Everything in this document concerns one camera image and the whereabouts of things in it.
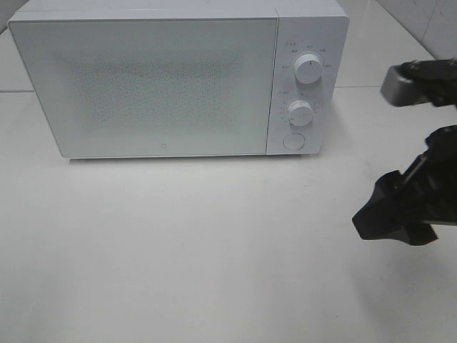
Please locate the white microwave knob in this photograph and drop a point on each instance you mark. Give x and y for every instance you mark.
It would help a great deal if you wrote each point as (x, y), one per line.
(308, 67)
(300, 113)

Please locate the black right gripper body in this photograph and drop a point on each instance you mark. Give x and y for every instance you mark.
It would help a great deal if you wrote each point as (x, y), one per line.
(432, 82)

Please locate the round white door button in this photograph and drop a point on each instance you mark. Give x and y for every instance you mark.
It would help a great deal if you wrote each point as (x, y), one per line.
(294, 141)

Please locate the white microwave oven body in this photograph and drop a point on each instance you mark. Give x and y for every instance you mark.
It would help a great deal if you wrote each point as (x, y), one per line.
(319, 26)

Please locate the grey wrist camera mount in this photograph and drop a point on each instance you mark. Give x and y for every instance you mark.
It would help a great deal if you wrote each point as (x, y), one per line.
(400, 91)

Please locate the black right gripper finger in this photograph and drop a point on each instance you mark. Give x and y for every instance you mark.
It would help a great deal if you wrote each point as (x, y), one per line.
(405, 206)

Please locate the white microwave door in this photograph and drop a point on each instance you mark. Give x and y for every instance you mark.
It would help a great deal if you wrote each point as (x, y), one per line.
(152, 88)

